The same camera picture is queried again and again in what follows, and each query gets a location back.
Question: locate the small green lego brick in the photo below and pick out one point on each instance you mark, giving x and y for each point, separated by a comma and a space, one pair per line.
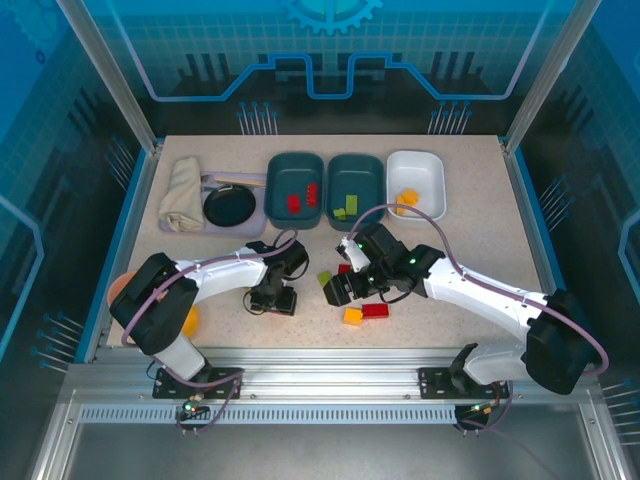
324, 277
340, 214

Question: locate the small red lego brick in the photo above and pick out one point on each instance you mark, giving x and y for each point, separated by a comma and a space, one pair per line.
343, 269
293, 203

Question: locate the orange lego brick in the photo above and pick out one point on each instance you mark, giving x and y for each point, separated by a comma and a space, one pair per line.
411, 196
401, 207
353, 317

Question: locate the large red lego brick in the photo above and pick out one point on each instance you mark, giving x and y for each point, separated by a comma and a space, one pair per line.
376, 311

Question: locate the long green lego brick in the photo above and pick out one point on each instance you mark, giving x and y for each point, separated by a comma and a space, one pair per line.
351, 204

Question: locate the long red lego brick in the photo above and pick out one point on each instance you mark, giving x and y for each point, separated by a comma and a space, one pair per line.
312, 194

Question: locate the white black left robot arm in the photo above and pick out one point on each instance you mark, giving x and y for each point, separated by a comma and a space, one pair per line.
225, 272

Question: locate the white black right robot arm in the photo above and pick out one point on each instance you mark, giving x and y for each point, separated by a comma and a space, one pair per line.
480, 295

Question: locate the teal container with green legos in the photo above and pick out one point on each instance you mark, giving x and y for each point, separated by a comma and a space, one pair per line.
355, 172

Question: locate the teal container with red legos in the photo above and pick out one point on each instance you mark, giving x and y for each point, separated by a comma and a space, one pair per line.
295, 170

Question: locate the lavender plastic tray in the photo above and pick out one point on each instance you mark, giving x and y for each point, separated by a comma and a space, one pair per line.
250, 227

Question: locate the black round plate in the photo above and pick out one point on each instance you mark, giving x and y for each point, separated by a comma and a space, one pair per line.
230, 206

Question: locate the yellow chopstick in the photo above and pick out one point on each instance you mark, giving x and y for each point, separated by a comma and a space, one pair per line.
242, 182

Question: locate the white container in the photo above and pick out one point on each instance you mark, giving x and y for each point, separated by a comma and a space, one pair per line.
415, 167

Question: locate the pink chopstick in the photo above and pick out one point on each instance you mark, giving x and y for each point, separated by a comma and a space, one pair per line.
240, 178

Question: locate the yellow ball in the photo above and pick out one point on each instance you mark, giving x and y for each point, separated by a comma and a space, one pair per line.
192, 322

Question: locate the beige folded cloth napkin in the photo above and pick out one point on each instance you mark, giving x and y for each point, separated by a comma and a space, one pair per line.
181, 195

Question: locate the small circuit board with LED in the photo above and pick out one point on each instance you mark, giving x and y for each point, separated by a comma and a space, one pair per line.
192, 407
480, 410

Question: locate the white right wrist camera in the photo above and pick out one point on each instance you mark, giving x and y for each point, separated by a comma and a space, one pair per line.
352, 256

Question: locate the aluminium frame rail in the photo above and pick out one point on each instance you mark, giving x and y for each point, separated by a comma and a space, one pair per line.
325, 370

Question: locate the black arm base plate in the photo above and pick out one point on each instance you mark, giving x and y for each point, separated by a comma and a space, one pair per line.
225, 380
435, 382

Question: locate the aluminium frame post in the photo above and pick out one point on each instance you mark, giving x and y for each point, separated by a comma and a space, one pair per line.
111, 75
546, 75

